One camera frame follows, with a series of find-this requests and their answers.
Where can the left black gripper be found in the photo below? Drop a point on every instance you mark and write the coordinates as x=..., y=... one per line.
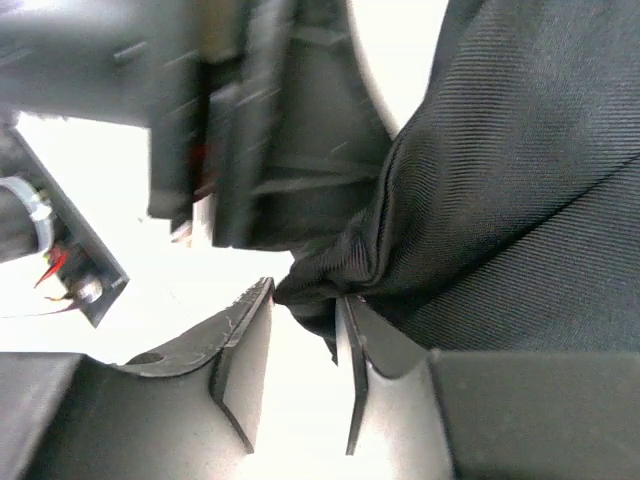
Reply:
x=138, y=63

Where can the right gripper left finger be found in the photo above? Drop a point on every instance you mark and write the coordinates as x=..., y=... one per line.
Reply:
x=187, y=409

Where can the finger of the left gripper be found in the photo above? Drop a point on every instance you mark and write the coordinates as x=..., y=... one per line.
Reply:
x=327, y=141

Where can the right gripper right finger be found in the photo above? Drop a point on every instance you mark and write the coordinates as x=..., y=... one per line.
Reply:
x=420, y=414

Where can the black pleated skirt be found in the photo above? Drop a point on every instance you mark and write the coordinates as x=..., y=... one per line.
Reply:
x=507, y=212

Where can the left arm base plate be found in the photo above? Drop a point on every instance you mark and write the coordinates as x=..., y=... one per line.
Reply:
x=37, y=218

